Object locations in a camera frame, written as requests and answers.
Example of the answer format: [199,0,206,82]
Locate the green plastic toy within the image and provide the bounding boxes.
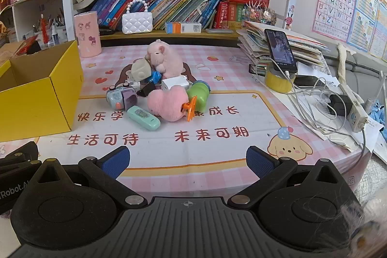
[186,80,210,112]

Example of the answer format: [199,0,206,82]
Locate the blue purple toy camera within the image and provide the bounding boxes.
[106,86,139,109]

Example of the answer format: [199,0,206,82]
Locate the yellow chart poster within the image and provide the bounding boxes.
[369,0,387,63]

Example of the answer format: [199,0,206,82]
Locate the blue fuzzy cloth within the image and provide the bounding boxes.
[364,98,387,125]

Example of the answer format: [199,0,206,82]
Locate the red paper packets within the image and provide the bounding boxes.
[14,35,39,57]

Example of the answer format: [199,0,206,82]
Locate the pink plush pig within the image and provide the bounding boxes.
[144,39,184,79]

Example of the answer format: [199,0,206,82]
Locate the bunny wall sticker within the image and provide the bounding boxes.
[284,5,296,30]

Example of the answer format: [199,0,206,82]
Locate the grey padded headboard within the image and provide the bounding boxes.
[325,48,387,86]

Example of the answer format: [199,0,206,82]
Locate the black box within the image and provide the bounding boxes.
[27,40,42,55]

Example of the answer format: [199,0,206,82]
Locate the row of colourful books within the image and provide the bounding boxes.
[91,0,245,30]

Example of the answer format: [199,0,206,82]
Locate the orange hair clip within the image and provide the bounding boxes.
[180,96,198,122]

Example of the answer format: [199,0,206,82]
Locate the white charger adapter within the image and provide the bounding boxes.
[162,76,192,93]

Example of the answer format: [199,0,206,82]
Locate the white charging cable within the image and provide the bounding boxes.
[255,63,337,130]

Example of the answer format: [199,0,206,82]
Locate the pile of white papers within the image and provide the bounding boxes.
[280,74,381,153]

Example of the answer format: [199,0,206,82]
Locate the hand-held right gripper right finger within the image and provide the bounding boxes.
[228,146,342,210]

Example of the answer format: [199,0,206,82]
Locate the sequin crown decoration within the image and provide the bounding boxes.
[243,2,277,26]

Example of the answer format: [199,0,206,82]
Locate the orange white carton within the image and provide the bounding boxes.
[165,21,202,34]

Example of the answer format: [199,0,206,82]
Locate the blue chart poster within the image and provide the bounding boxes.
[347,0,380,53]

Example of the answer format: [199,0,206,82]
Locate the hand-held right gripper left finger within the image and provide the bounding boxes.
[36,147,149,211]

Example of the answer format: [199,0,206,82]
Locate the desk holder with pens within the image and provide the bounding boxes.
[30,12,66,45]

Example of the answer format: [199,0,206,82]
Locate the brown cardboard sheet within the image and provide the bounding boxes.
[0,41,28,65]

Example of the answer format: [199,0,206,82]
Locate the white power strip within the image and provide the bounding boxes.
[337,43,370,133]

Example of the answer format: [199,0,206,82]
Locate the white quilted handbag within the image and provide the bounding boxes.
[122,0,154,34]

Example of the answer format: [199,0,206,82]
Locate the flat black phone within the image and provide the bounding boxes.
[293,76,325,88]

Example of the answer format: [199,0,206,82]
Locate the pink cylindrical container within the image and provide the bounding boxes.
[74,11,102,58]

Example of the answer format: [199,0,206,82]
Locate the pink fluffy heart plush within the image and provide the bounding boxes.
[147,87,194,122]

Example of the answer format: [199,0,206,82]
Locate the black smartphone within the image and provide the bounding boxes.
[264,29,298,74]

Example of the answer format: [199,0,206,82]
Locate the red tassel ornament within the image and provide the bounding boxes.
[41,14,49,44]

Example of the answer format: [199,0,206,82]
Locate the black binder clip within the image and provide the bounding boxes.
[137,83,156,97]

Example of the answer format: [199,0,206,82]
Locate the stack of papers and books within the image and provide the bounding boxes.
[237,20,331,69]

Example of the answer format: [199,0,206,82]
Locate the yellow tape roll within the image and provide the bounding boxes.
[265,65,297,93]

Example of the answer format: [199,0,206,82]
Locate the yellow cardboard box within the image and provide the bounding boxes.
[0,40,84,143]

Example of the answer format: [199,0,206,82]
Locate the mint toy phone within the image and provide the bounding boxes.
[126,105,161,132]

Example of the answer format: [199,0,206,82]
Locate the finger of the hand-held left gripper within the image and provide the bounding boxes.
[0,159,42,174]
[0,142,39,163]

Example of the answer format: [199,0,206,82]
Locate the black power adapter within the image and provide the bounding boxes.
[329,94,353,116]

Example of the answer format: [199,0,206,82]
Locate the beige cube toy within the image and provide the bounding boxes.
[131,58,152,84]

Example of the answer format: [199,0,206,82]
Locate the white quilted blanket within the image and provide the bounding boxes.
[361,152,387,204]

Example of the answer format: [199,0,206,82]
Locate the pink printed desk mat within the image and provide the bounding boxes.
[0,45,374,198]

